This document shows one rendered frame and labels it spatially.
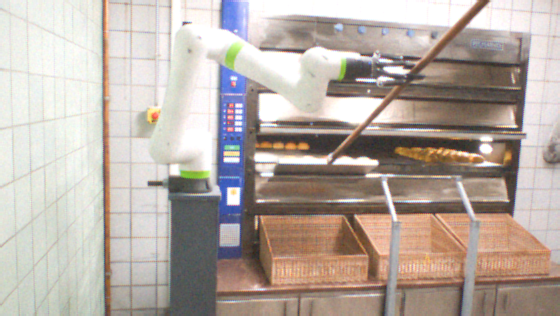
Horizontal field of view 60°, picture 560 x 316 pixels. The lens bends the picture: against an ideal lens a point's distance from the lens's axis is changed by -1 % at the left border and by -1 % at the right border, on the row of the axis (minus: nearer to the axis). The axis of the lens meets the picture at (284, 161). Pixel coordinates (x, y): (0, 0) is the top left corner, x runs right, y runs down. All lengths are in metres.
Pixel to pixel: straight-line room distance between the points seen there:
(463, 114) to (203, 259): 2.15
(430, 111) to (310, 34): 0.95
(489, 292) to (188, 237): 1.91
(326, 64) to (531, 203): 2.60
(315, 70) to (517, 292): 2.16
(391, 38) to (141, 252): 2.07
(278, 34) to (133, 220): 1.43
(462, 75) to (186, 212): 2.20
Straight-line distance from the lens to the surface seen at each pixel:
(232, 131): 2.98
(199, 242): 2.00
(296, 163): 2.57
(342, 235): 3.21
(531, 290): 3.38
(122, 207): 3.09
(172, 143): 1.82
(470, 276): 3.03
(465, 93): 3.52
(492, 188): 3.71
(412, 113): 3.33
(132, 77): 3.01
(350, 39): 3.20
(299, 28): 3.12
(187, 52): 1.75
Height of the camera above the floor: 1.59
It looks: 7 degrees down
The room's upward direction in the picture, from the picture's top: 2 degrees clockwise
